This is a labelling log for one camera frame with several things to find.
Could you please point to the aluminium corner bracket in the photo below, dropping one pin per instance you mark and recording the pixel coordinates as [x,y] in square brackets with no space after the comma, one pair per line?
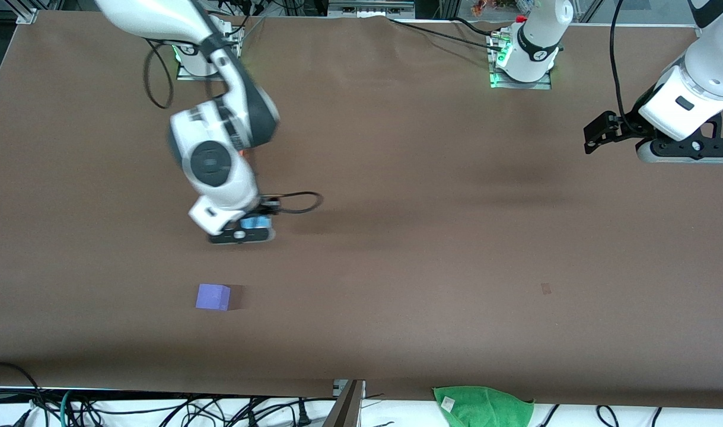
[27,16]

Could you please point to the green cloth with label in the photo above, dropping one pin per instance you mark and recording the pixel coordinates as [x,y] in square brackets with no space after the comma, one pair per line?
[486,409]

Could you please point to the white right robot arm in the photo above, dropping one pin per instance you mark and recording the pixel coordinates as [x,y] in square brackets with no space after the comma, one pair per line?
[219,160]

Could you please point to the aluminium post with bracket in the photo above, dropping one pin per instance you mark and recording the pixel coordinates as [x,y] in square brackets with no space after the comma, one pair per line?
[346,409]

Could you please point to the brown table cover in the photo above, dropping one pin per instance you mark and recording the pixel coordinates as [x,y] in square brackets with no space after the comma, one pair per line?
[397,237]

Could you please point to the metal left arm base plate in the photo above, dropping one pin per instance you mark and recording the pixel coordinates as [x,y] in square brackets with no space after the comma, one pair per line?
[542,85]

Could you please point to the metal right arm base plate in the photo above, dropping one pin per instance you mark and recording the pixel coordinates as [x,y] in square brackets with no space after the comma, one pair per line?
[186,76]

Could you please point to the purple cube block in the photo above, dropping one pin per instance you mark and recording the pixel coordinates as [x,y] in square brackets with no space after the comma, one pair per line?
[213,297]

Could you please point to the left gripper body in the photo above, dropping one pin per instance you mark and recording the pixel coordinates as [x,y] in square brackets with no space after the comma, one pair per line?
[629,125]

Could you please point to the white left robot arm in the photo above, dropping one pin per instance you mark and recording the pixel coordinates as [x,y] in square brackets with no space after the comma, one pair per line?
[539,35]

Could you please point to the orange toy clutter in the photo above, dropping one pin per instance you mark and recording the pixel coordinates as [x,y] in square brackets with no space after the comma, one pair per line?
[491,6]

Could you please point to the grey metal frame rail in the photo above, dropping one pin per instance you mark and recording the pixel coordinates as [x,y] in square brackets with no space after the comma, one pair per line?
[370,8]

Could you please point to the light blue cube block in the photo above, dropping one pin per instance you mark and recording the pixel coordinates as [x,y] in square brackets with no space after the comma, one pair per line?
[257,223]

